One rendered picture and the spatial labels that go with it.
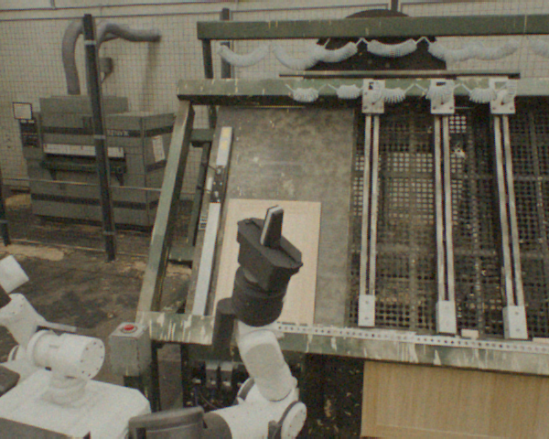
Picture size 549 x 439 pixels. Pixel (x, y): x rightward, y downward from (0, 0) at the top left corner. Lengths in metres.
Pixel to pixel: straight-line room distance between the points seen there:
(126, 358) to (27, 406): 1.15
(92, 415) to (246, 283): 0.34
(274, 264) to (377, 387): 1.81
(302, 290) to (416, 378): 0.67
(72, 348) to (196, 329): 1.34
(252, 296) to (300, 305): 1.40
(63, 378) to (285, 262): 0.44
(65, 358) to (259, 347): 0.31
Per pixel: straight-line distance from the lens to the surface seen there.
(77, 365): 0.89
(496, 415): 2.61
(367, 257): 2.21
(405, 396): 2.51
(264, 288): 0.76
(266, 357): 0.87
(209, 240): 2.30
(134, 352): 2.08
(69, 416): 0.94
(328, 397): 2.47
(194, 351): 2.23
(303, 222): 2.29
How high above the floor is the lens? 1.90
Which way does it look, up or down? 16 degrees down
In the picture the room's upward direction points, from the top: straight up
